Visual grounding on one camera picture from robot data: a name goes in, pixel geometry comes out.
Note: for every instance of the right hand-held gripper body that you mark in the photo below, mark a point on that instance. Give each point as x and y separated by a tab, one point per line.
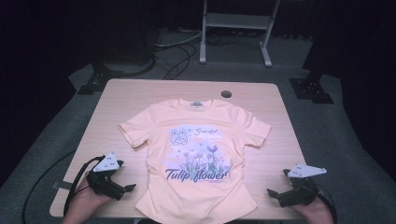
302	193

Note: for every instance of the dark box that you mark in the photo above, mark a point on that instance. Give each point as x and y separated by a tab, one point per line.
130	40

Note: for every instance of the person's right hand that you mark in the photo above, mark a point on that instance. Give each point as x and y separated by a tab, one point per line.
316	214

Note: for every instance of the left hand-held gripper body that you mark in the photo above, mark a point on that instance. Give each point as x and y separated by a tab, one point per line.
104	183

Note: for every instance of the white metal stand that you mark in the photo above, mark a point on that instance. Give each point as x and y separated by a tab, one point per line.
236	21

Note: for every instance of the grey tape strip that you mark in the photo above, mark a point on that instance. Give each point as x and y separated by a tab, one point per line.
62	185

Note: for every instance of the black stand base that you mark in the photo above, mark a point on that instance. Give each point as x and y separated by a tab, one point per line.
99	77
311	90

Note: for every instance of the peach printed t-shirt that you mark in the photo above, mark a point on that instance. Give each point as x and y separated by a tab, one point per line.
193	155

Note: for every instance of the person's left hand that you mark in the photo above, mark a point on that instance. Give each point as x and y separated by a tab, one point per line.
82	205

